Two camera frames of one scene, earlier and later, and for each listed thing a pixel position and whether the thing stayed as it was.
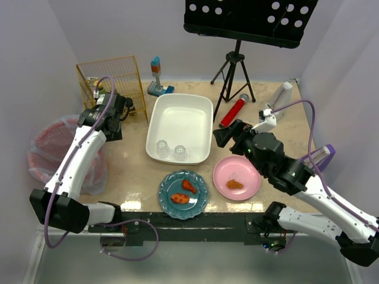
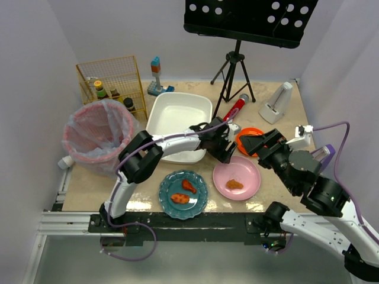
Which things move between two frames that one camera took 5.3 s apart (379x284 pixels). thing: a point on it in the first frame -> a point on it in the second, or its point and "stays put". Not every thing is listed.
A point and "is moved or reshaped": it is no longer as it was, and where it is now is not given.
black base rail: (212, 226) stays put
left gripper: (119, 100) -> (221, 145)
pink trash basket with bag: (48, 146) is moved or reshaped
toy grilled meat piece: (180, 198) stays put
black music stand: (281, 23) stays put
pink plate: (236, 178) stays put
